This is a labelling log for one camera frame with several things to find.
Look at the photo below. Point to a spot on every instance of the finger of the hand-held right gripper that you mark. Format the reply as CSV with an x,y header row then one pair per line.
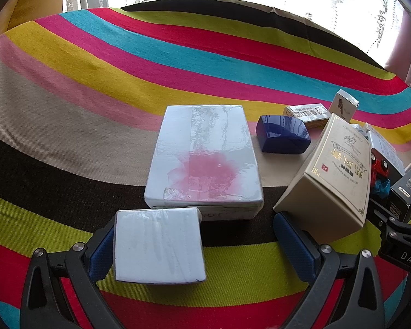
x,y
397,228

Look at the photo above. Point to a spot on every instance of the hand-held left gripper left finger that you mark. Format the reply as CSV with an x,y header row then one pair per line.
x,y
101,251

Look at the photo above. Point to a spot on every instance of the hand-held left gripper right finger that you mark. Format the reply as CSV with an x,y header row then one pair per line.
x,y
291,243

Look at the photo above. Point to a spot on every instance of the black box with lock print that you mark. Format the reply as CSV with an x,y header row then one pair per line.
x,y
406,192

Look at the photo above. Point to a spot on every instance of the small plain white box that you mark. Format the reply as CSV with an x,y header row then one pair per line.
x,y
157,243

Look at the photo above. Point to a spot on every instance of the red toy truck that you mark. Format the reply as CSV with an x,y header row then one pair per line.
x,y
379,169

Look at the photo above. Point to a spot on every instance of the tall beige box gold print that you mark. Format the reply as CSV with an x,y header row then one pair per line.
x,y
332,178

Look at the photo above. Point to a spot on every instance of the white printed carton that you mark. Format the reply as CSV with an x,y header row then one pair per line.
x,y
385,147

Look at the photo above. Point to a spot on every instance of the large white box pink stain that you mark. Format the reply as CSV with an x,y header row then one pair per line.
x,y
203,157

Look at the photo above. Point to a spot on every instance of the slim white and gold box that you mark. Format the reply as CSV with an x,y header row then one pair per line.
x,y
306,115

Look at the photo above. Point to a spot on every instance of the glossy blue box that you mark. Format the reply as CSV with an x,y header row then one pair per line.
x,y
282,134

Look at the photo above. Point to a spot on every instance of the small box with figure print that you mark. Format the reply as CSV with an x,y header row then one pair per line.
x,y
346,104

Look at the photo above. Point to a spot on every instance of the striped colourful tablecloth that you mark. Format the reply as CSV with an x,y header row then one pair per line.
x,y
89,75

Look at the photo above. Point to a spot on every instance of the yellow leather sofa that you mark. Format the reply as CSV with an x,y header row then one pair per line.
x,y
37,0

